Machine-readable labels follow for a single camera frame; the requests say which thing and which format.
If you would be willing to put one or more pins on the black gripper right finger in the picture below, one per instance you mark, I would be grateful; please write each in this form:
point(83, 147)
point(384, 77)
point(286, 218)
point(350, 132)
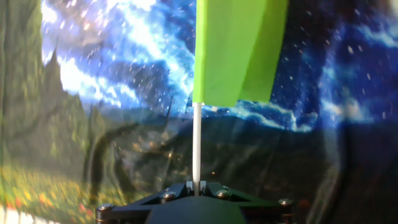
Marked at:
point(267, 213)

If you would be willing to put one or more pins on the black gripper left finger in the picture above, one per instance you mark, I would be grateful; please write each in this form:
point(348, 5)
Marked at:
point(124, 213)

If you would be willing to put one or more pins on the green flag white pole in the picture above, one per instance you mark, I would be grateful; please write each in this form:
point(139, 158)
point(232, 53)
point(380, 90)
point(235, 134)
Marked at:
point(230, 46)

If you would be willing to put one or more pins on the starry night landscape cloth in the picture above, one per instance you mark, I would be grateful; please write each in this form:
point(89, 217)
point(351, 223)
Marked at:
point(93, 93)

